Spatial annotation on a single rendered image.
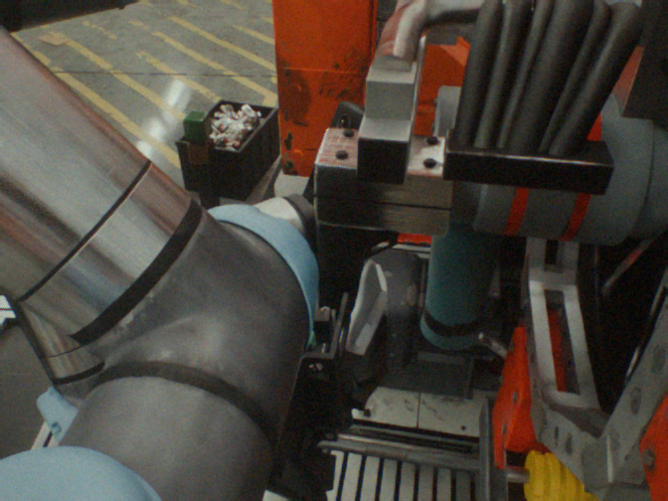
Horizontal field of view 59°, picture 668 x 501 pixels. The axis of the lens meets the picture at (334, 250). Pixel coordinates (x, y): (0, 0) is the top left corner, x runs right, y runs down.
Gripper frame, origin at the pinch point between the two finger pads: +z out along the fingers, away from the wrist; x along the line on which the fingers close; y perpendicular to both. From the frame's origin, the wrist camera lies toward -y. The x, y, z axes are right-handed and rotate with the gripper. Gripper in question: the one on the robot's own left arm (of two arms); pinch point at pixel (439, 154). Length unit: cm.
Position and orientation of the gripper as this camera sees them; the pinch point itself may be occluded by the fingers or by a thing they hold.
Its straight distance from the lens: 70.8
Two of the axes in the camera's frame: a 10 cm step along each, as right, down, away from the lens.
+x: 5.7, 5.3, -6.3
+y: 0.0, 7.7, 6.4
